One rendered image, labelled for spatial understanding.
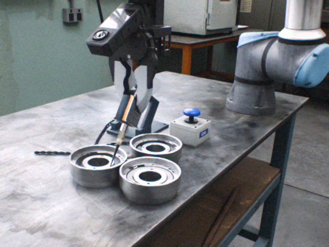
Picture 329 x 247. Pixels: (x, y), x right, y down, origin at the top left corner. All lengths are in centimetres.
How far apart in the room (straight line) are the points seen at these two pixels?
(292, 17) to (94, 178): 62
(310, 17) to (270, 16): 352
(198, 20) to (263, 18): 171
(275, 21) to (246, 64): 340
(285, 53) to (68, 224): 68
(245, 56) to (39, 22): 170
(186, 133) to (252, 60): 34
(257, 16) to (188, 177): 392
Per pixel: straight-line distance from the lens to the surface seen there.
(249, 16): 457
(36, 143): 85
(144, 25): 64
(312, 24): 98
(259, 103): 109
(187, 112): 83
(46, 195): 65
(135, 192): 59
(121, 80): 66
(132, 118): 65
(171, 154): 70
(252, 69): 107
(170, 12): 304
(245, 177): 126
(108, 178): 64
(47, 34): 256
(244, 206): 110
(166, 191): 59
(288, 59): 98
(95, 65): 290
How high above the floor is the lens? 113
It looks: 21 degrees down
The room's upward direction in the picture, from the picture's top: 2 degrees clockwise
